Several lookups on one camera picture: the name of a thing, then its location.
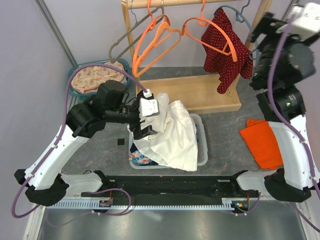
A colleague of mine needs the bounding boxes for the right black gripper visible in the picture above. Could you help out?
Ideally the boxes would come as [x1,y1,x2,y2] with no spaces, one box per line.
[243,11,320,84]

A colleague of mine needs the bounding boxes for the grey-blue clothes hanger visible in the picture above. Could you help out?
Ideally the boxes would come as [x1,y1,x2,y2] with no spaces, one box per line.
[214,0,260,64]

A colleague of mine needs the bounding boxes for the blue floral garment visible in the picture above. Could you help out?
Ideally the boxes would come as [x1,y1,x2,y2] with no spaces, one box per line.
[128,123,202,166]

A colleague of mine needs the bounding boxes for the white garment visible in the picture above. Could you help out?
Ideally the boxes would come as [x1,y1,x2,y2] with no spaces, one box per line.
[133,92,198,172]

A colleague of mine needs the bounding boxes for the red dotted garment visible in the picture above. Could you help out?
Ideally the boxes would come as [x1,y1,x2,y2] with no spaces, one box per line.
[201,8,253,94]

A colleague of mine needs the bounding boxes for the orange hanger of white garment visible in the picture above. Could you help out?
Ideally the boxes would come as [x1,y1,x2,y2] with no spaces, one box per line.
[181,0,238,63]

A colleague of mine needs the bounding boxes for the peach hanger of floral garment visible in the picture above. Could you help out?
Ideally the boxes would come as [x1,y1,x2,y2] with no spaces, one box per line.
[132,14,182,77]

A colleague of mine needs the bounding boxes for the beige clothes hanger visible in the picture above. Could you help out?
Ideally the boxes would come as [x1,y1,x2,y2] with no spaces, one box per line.
[108,0,151,63]

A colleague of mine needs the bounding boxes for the orange hanger of denim skirt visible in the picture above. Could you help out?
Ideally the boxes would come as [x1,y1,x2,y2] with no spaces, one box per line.
[132,0,172,78]

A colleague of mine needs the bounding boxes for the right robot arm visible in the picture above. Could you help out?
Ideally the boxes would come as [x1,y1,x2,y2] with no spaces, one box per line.
[229,12,320,203]

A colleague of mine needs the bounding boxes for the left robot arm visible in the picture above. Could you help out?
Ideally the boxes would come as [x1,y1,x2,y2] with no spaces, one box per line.
[14,80,160,207]

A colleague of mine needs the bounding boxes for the small black floor marker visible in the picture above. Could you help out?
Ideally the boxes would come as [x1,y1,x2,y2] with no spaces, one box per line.
[117,138,125,146]

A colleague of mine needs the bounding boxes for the teal tub with clothes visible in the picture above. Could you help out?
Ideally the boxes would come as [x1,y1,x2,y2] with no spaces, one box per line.
[69,66,131,100]

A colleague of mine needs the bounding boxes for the white plastic basket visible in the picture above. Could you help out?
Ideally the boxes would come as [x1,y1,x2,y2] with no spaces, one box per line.
[129,113,209,170]

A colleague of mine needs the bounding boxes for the wooden clothes rack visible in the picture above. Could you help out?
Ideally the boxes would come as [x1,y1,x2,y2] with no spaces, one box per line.
[121,0,272,114]

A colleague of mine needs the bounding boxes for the orange folded cloth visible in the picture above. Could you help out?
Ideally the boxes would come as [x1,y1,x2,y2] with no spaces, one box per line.
[239,118,283,170]

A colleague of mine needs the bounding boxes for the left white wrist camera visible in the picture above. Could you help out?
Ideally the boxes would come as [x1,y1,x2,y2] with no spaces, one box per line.
[139,89,160,117]

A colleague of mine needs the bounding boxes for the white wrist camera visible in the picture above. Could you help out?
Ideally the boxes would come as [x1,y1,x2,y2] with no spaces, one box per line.
[139,89,160,117]
[288,2,320,46]

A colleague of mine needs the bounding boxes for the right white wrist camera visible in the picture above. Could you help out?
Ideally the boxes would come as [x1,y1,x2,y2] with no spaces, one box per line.
[288,2,320,46]

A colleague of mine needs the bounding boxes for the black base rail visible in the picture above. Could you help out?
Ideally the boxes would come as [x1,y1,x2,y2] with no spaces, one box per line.
[62,173,260,207]

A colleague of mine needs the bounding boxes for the light blue cable duct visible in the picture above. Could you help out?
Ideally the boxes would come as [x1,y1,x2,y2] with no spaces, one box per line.
[47,198,235,211]

